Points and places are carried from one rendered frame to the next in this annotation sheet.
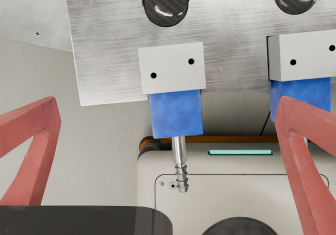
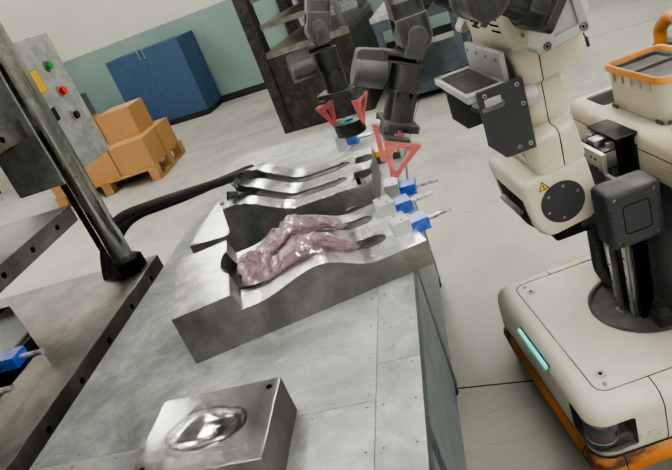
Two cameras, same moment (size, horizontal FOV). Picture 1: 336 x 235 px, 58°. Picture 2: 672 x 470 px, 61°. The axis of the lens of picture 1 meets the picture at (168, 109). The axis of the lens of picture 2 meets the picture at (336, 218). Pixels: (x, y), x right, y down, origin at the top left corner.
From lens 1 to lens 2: 1.08 m
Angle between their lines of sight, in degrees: 67
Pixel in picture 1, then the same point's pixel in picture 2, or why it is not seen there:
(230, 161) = (543, 346)
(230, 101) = (508, 420)
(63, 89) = not seen: outside the picture
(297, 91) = (397, 201)
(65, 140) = not seen: outside the picture
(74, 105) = not seen: outside the picture
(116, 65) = (405, 239)
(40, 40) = (411, 287)
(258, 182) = (550, 320)
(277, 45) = (382, 207)
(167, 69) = (398, 218)
